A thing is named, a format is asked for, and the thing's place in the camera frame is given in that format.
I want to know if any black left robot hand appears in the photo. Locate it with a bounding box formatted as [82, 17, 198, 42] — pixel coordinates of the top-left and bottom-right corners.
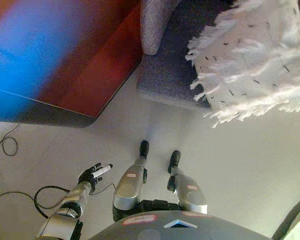
[77, 162, 114, 191]

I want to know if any white fringed pillow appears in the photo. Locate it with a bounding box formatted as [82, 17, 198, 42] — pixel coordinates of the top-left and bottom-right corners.
[184, 0, 300, 129]

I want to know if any silver left robot leg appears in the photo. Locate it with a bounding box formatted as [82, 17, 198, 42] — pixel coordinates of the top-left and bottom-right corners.
[112, 140, 151, 222]

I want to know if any silver robot leg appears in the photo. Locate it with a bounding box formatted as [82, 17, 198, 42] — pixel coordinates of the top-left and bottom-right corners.
[166, 149, 208, 215]
[112, 140, 151, 222]

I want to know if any grey robot torso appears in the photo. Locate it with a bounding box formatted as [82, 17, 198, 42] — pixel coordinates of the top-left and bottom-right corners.
[88, 210, 273, 240]

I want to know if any silver right robot leg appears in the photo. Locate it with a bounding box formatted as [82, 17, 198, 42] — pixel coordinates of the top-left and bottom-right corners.
[166, 149, 208, 215]

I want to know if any dark red wooden table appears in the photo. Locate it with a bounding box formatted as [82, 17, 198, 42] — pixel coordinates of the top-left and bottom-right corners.
[0, 0, 144, 128]

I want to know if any grey fabric armchair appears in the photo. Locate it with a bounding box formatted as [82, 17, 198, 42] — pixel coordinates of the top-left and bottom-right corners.
[136, 0, 231, 112]

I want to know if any thin dark floor cable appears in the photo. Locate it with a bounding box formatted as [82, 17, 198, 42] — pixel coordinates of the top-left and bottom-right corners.
[0, 122, 116, 201]

